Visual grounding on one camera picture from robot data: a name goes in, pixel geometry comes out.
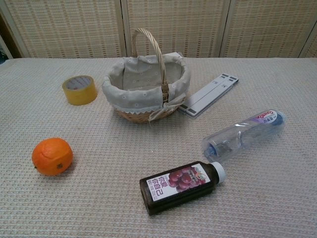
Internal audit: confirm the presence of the orange fruit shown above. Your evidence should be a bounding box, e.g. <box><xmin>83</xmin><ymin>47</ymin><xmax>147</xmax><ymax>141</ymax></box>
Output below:
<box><xmin>31</xmin><ymin>137</ymin><xmax>74</xmax><ymax>177</ymax></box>

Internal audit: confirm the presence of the beige woven tablecloth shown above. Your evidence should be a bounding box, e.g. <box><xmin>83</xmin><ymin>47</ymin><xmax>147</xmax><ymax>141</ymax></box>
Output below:
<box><xmin>0</xmin><ymin>57</ymin><xmax>317</xmax><ymax>238</ymax></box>

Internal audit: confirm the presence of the woven basket with cloth liner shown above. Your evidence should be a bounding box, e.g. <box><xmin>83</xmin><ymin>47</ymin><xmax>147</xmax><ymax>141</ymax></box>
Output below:
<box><xmin>102</xmin><ymin>27</ymin><xmax>192</xmax><ymax>124</ymax></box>

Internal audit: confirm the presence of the white folding stand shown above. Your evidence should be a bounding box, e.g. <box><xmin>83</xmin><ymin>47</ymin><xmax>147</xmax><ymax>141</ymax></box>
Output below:
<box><xmin>178</xmin><ymin>72</ymin><xmax>240</xmax><ymax>118</ymax></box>

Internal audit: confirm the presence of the dark grape juice bottle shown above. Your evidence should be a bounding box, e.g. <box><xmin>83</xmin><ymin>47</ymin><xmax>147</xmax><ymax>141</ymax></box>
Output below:
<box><xmin>139</xmin><ymin>161</ymin><xmax>226</xmax><ymax>216</ymax></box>

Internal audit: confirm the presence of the clear plastic water bottle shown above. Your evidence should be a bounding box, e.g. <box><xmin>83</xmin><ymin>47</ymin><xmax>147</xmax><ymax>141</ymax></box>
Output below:
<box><xmin>201</xmin><ymin>109</ymin><xmax>286</xmax><ymax>163</ymax></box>

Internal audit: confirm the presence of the folding bamboo screen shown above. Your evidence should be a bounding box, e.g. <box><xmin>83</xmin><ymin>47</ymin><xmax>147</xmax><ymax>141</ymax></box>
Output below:
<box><xmin>0</xmin><ymin>0</ymin><xmax>317</xmax><ymax>59</ymax></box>

